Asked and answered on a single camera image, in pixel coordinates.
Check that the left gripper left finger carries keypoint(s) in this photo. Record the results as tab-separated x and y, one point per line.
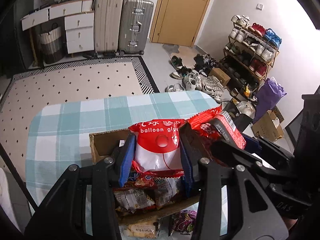
65	212

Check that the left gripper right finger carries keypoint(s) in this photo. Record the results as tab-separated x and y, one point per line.
232	204

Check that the purple grape candy bag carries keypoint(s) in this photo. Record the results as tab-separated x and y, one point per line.
182	222

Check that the red snack bag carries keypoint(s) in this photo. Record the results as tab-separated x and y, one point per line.
216	124

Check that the red white balloon glue bag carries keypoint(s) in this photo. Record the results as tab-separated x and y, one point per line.
158	151

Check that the yellow cookie packet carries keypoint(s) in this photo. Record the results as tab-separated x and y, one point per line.
147	229

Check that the open cardboard box on floor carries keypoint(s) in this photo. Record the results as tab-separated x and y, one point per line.
268	127

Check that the white snack bag left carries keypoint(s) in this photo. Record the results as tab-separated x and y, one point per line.
133	199

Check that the white snack bag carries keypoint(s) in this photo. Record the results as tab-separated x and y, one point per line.
133	199
167	188

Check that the black tote bag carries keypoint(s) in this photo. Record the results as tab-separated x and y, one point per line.
242	113

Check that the brown cardboard SF box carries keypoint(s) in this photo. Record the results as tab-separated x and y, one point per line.
112	154

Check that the teal plaid tablecloth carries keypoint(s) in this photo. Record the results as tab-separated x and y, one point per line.
59	134

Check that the purple plastic bag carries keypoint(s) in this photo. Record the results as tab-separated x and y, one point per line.
268	96

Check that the white snack bag right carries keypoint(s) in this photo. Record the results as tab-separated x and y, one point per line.
167	188

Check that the white striped sneakers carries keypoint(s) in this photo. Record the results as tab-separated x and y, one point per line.
212	86

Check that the small cardboard box on floor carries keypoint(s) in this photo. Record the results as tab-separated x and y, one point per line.
220	75

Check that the shoe rack with shoes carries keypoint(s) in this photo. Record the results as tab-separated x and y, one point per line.
253	49

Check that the white high-top sneaker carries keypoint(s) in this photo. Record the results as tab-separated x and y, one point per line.
192	81

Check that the beige dotted rug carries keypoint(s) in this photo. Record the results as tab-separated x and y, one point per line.
44	89

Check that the striped laundry basket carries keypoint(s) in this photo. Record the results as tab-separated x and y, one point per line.
52	44

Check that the white drawer desk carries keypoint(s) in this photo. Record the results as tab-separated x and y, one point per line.
78	18

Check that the wooden door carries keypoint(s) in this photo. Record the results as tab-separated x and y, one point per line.
178	22

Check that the beige suitcase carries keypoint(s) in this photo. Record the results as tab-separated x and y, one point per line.
107	15

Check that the silver suitcase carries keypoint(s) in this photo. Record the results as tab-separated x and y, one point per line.
134	26

